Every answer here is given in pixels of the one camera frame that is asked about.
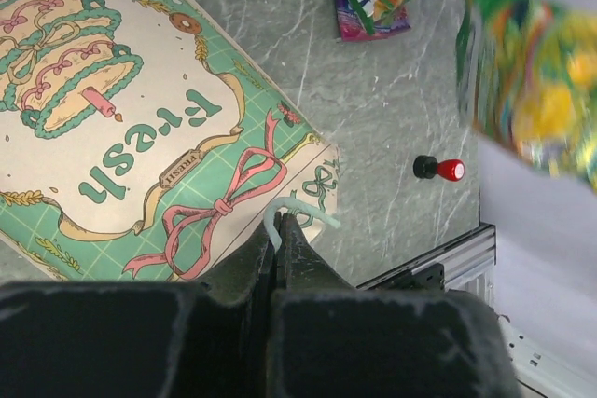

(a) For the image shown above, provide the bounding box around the green printed paper bag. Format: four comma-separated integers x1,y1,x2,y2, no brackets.
1,0,340,281

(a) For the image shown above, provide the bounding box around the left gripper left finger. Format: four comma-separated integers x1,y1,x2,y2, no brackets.
1,226,273,397

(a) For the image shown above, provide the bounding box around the red black stamp knob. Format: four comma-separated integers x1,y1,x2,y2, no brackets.
413,155,465,182

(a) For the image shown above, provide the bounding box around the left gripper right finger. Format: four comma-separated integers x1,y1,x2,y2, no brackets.
268,214,521,397

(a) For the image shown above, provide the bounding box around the aluminium frame rail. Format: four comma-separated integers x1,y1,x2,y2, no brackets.
358,223,596,397

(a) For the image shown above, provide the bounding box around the purple candy packet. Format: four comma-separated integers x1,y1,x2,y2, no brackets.
333,0,412,43

